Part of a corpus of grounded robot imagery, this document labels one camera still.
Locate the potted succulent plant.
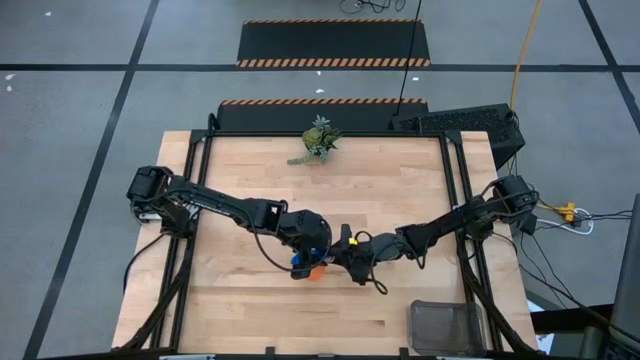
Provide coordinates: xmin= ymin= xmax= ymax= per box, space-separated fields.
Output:
xmin=286 ymin=114 xmax=345 ymax=166

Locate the black hazard-striped floor mat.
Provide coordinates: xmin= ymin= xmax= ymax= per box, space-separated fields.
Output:
xmin=236 ymin=18 xmax=432 ymax=69
xmin=215 ymin=97 xmax=430 ymax=133

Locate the thick yellow hanging cable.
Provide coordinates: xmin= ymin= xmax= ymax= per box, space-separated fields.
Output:
xmin=508 ymin=0 xmax=545 ymax=112

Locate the black screen edge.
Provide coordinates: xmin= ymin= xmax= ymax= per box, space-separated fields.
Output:
xmin=610 ymin=193 xmax=640 ymax=354

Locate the thin black hanging cable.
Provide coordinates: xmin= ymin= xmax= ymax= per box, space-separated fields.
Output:
xmin=394 ymin=0 xmax=424 ymax=117

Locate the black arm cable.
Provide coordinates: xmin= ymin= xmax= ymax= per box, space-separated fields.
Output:
xmin=249 ymin=214 xmax=301 ymax=274
xmin=367 ymin=249 xmax=390 ymax=296

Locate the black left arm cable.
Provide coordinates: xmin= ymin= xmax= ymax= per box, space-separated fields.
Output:
xmin=249 ymin=214 xmax=301 ymax=274

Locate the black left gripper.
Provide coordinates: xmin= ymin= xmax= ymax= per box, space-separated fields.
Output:
xmin=277 ymin=209 xmax=334 ymax=281

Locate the black perforated computer tower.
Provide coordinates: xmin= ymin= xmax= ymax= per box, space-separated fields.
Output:
xmin=389 ymin=102 xmax=527 ymax=170

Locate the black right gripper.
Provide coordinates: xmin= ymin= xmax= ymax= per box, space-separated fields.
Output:
xmin=324 ymin=223 xmax=407 ymax=287

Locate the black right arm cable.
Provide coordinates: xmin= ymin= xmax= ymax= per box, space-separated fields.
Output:
xmin=367 ymin=249 xmax=390 ymax=296

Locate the yellow power plug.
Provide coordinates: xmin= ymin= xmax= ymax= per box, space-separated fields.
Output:
xmin=552 ymin=201 xmax=580 ymax=224

